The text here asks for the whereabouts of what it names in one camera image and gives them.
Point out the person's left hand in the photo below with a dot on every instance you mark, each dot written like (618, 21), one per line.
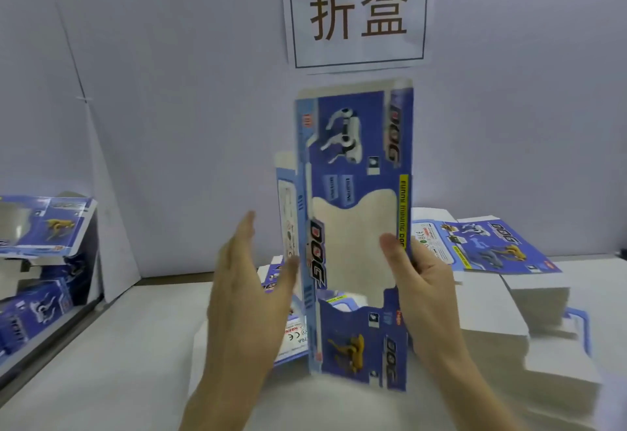
(245, 333)

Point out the person's right hand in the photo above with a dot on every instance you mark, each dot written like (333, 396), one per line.
(426, 303)

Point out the stack of boxes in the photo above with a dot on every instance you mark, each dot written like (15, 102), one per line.
(544, 347)
(289, 338)

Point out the blue dog-print cardboard box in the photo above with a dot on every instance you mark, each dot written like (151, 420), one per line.
(358, 239)

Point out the pile of blue boxes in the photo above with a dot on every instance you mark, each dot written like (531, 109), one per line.
(44, 225)

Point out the person's right forearm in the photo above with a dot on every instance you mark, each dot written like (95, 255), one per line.
(470, 401)

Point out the person's left forearm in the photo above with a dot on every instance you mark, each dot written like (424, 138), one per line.
(220, 416)

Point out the white paper wall sign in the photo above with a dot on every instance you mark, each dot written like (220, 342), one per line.
(355, 48)

